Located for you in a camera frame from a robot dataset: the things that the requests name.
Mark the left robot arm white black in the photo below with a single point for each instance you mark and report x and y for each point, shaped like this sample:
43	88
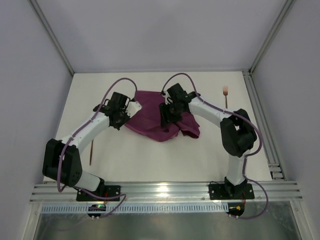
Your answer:
62	157

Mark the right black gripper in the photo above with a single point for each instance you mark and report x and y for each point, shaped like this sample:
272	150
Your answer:
167	115

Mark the corner frame post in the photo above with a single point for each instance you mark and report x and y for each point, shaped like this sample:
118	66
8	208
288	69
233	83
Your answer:
272	33
51	35

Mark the aluminium front rail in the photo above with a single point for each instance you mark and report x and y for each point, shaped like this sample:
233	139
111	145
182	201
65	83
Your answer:
164	192

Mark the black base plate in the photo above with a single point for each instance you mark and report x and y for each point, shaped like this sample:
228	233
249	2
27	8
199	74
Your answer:
221	191
107	193

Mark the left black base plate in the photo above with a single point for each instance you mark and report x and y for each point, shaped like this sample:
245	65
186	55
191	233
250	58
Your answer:
107	193

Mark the purple cloth napkin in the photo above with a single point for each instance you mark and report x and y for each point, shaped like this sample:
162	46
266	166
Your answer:
147	122

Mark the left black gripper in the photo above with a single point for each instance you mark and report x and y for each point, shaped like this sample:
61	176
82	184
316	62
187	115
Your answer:
120	118

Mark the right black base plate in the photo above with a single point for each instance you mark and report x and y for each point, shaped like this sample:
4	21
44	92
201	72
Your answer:
221	191

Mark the controller board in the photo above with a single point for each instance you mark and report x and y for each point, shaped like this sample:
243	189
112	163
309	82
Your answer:
96	210
235	210

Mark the left controller board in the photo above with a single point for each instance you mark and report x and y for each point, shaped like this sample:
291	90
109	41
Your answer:
96	210

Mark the right side aluminium rail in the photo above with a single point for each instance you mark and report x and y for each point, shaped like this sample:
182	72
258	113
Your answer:
269	146

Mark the slotted grey cable duct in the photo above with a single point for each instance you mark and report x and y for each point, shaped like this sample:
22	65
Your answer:
139	208

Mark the aluminium rail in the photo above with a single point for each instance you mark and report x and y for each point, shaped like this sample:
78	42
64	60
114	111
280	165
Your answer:
164	192
269	146

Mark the copper knife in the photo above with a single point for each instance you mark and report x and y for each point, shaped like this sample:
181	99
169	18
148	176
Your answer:
91	152

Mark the left corner frame post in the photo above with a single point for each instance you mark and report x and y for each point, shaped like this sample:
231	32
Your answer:
51	35

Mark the right corner frame post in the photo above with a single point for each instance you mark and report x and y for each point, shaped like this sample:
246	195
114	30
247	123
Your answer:
272	33

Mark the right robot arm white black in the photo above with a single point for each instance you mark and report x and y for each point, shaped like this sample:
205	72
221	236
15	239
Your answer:
237	135

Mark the right controller board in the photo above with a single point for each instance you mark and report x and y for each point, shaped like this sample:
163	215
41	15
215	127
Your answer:
235	210

